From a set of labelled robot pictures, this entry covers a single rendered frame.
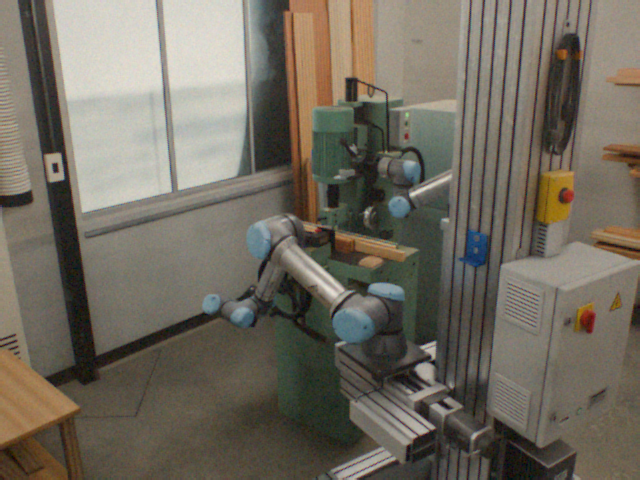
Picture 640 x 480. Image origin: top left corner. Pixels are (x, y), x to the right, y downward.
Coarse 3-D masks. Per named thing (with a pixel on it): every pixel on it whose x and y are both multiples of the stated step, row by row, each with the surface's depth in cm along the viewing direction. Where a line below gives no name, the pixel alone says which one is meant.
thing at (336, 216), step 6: (342, 204) 278; (324, 210) 270; (330, 210) 270; (336, 210) 270; (342, 210) 274; (348, 210) 277; (324, 216) 271; (330, 216) 269; (336, 216) 271; (342, 216) 275; (348, 216) 278; (324, 222) 272; (330, 222) 270; (336, 222) 271; (342, 222) 275
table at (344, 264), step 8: (336, 256) 264; (344, 256) 264; (352, 256) 264; (360, 256) 264; (368, 256) 264; (376, 256) 264; (328, 264) 262; (336, 264) 259; (344, 264) 257; (352, 264) 255; (376, 264) 255; (384, 264) 257; (392, 264) 262; (328, 272) 263; (336, 272) 261; (344, 272) 258; (352, 272) 255; (360, 272) 253; (368, 272) 250; (376, 272) 253; (384, 272) 258; (360, 280) 254; (368, 280) 251; (376, 280) 254
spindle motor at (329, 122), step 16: (320, 112) 253; (336, 112) 251; (352, 112) 256; (320, 128) 255; (336, 128) 253; (352, 128) 259; (320, 144) 258; (336, 144) 256; (352, 144) 262; (320, 160) 260; (336, 160) 258; (320, 176) 262
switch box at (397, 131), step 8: (392, 112) 273; (400, 112) 271; (408, 112) 276; (392, 120) 274; (400, 120) 272; (408, 120) 277; (392, 128) 275; (400, 128) 273; (408, 128) 279; (392, 136) 276; (400, 136) 275; (392, 144) 278; (400, 144) 276
